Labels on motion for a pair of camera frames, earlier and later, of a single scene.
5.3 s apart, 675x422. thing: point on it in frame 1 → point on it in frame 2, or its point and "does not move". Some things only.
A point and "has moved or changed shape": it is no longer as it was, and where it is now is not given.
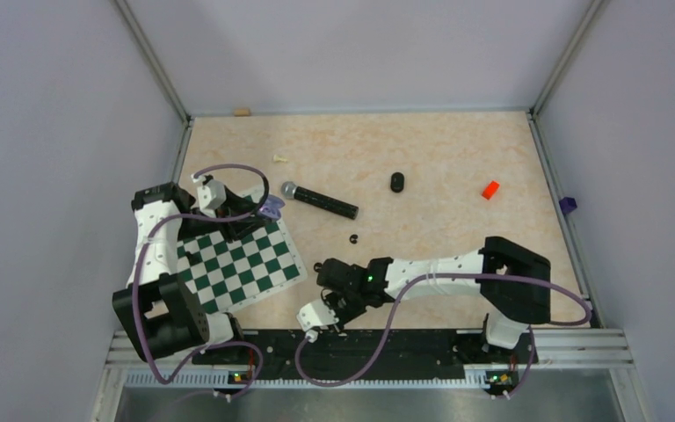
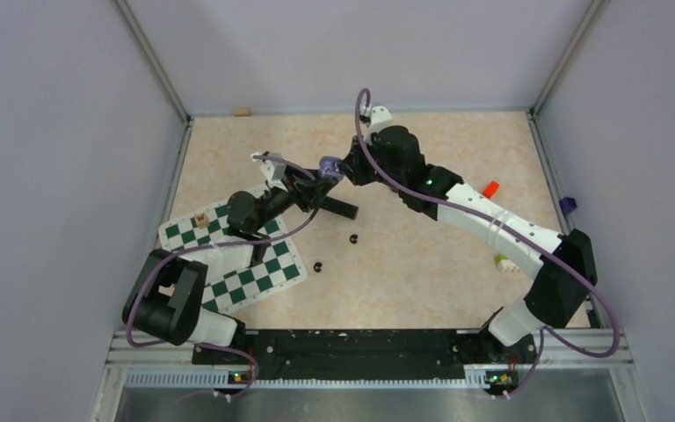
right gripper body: x=345 y=306 → x=363 y=170
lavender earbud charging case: x=271 y=208 has moved or changed shape
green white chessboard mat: x=223 y=274 does not move
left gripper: x=235 y=229 → x=308 y=191
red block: x=490 y=190 does not move
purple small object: x=568 y=204 does not move
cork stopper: x=242 y=112 does not move
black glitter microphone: x=290 y=190 does not move
